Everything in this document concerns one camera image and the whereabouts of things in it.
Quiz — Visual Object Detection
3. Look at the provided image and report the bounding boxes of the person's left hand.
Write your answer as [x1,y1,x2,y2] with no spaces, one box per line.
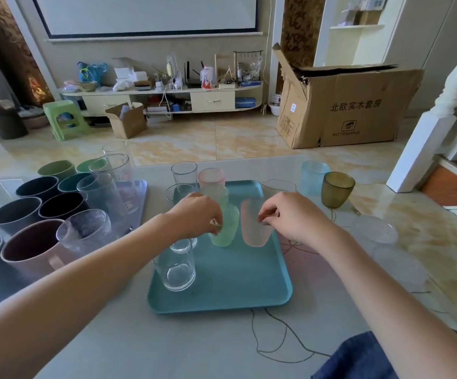
[165,192,224,241]

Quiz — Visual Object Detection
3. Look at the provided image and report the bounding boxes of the person's right hand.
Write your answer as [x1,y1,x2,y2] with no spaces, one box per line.
[258,192,334,249]

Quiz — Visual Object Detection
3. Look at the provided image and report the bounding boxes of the green textured plastic cup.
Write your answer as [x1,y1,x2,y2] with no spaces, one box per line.
[207,204,240,248]
[200,185,229,211]

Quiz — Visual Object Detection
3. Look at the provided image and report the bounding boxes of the pink textured plastic cup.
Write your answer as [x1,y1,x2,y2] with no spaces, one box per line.
[197,168,226,191]
[240,198,275,248]

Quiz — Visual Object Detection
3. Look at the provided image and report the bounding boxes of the person's right forearm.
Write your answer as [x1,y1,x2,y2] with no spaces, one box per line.
[313,225,457,379]

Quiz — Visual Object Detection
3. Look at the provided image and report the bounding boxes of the person's left forearm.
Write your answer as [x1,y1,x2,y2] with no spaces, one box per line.
[0,213,182,379]

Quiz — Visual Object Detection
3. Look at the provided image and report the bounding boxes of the clear drinking glass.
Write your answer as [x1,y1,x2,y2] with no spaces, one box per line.
[165,184,191,213]
[152,237,197,292]
[102,141,129,159]
[171,161,199,195]

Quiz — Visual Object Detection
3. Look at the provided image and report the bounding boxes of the blue textured plastic cup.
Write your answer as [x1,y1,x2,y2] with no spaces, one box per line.
[300,160,331,196]

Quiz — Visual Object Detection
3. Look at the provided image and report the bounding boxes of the teal plastic tray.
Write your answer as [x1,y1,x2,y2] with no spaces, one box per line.
[147,180,294,315]

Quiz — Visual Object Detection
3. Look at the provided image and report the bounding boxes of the amber textured plastic cup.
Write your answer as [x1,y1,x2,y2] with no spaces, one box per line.
[321,171,356,210]

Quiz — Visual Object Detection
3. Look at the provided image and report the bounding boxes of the grey tray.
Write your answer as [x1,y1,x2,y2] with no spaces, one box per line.
[0,178,149,237]

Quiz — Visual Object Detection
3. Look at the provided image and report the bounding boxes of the tall clear glass red print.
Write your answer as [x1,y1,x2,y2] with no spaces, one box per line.
[89,153,139,214]

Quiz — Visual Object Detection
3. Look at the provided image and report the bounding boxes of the clear textured plastic cup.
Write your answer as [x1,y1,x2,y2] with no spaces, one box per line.
[350,215,399,254]
[372,246,427,290]

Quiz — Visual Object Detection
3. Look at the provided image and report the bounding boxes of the tall clear glass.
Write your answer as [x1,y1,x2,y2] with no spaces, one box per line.
[76,173,127,226]

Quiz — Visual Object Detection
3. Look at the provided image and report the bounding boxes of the white media cabinet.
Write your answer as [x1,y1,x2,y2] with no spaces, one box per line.
[58,83,264,116]

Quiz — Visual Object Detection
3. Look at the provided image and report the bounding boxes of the small cardboard box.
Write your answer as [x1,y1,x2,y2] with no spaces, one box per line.
[105,102,148,139]

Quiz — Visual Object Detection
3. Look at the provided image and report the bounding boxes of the clear glass mug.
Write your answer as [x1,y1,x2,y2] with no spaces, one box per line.
[56,209,112,258]

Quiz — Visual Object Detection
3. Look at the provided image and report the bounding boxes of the large cardboard box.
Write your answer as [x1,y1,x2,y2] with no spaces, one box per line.
[271,43,425,149]

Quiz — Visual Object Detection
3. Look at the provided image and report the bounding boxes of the black router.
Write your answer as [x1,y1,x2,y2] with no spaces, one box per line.
[184,61,206,89]

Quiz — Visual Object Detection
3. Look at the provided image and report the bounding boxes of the person's blue jeans leg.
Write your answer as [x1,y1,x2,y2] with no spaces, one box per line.
[311,329,457,379]

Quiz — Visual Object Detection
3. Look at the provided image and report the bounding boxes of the green plastic stool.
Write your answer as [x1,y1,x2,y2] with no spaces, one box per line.
[43,100,91,142]

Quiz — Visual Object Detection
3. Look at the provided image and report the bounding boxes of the cluster of matte coloured mugs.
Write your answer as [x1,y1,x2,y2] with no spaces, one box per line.
[0,158,108,292]

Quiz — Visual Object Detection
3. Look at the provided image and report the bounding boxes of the blue plastic bag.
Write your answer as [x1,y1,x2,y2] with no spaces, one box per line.
[77,61,108,85]

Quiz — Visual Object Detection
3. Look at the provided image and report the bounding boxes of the pink basin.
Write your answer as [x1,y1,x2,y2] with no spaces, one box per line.
[20,109,50,130]

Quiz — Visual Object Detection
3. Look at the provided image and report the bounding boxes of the white projector screen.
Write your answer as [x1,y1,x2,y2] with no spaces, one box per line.
[31,0,259,39]

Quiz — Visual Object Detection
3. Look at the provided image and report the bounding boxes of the black bin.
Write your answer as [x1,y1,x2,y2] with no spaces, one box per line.
[0,108,28,140]

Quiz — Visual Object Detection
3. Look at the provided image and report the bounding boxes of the black wire rack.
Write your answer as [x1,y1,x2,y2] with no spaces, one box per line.
[233,50,264,84]

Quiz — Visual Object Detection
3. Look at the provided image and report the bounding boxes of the white stair post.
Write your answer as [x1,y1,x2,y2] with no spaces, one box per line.
[386,0,457,193]

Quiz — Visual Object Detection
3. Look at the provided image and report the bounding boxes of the white wall shelf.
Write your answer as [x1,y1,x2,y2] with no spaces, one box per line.
[314,0,407,68]

